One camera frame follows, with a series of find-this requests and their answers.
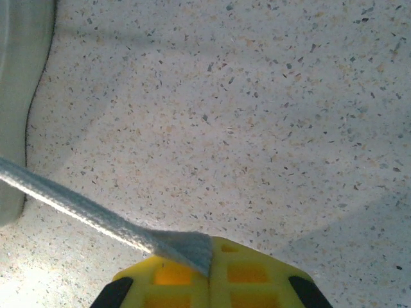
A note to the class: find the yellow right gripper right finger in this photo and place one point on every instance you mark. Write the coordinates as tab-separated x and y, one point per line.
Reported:
257	279

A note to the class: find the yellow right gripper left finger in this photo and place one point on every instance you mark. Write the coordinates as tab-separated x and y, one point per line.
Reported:
167	288

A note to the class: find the white shoelace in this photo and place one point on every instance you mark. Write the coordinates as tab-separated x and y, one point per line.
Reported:
96	211

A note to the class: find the white canvas sneaker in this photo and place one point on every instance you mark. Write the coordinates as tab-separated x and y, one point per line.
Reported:
16	80

